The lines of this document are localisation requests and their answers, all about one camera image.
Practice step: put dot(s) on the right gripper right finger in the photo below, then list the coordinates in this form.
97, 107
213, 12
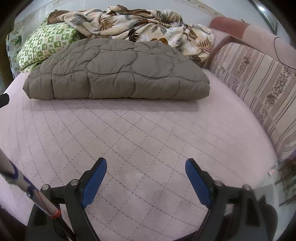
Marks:
233, 213

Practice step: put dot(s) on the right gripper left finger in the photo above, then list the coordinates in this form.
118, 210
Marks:
76, 195

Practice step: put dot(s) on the grey-brown quilted puffer jacket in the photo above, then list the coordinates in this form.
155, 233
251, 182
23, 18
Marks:
106, 68

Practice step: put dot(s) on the pink quilted bed cover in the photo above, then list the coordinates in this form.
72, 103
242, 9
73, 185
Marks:
145, 194

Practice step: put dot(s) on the white red-tipped rod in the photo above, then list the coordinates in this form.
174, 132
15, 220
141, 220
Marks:
14, 176

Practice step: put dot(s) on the striped floral back cushion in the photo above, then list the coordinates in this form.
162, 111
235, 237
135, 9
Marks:
266, 86

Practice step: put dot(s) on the green white patterned pillow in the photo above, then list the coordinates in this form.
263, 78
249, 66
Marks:
45, 41

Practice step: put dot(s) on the floral pillow behind green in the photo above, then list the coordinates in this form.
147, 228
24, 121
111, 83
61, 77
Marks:
14, 42

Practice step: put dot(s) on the beige leaf print blanket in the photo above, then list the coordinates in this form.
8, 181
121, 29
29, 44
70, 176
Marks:
140, 25

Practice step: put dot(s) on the framed wall mirror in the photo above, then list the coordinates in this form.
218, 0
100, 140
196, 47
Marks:
268, 16

